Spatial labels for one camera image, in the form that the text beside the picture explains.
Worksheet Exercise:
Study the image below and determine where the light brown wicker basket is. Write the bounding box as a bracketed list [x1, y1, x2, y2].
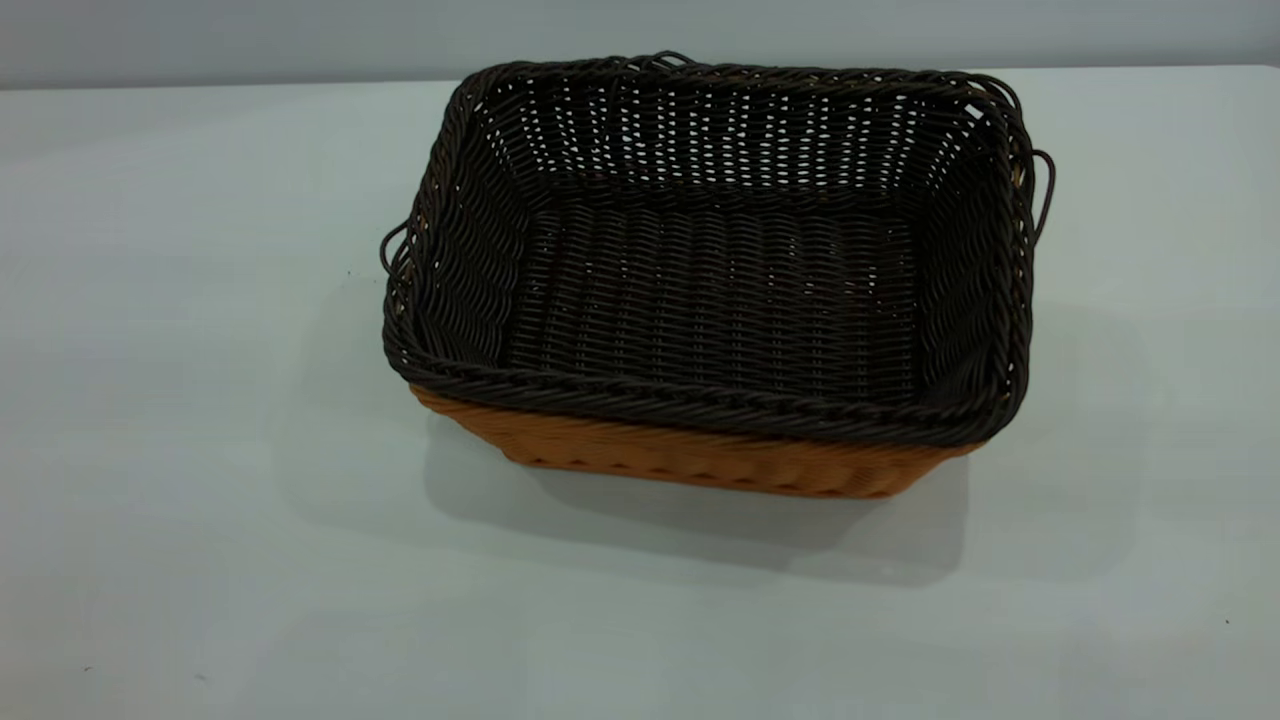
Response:
[409, 384, 987, 500]

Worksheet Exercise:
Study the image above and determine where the dark brown wicker basket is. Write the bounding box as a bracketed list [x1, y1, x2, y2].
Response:
[379, 50, 1057, 450]

